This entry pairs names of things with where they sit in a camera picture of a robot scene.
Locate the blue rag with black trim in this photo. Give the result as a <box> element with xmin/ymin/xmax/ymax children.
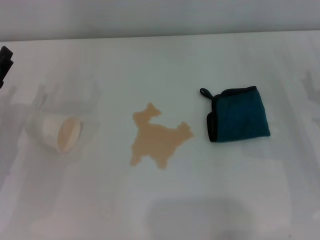
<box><xmin>199</xmin><ymin>85</ymin><xmax>271</xmax><ymax>144</ymax></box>

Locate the white paper cup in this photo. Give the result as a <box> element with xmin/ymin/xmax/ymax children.
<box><xmin>27</xmin><ymin>111</ymin><xmax>83</xmax><ymax>154</ymax></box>

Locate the brown water stain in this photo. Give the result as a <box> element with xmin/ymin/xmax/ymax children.
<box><xmin>129</xmin><ymin>101</ymin><xmax>195</xmax><ymax>170</ymax></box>

